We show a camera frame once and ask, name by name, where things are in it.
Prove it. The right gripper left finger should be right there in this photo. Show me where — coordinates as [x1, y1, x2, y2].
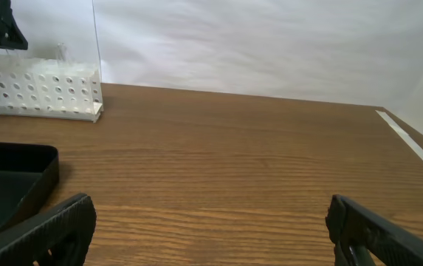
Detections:
[0, 192, 97, 266]

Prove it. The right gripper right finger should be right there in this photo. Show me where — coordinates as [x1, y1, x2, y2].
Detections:
[324, 194, 423, 266]

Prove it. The clear test tube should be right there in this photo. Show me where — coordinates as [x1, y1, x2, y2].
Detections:
[56, 42, 72, 67]
[4, 47, 24, 62]

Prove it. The black tray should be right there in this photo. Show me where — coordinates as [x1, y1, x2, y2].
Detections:
[0, 140, 61, 239]

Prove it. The white test tube rack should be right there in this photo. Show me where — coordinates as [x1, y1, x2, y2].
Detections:
[0, 54, 105, 123]

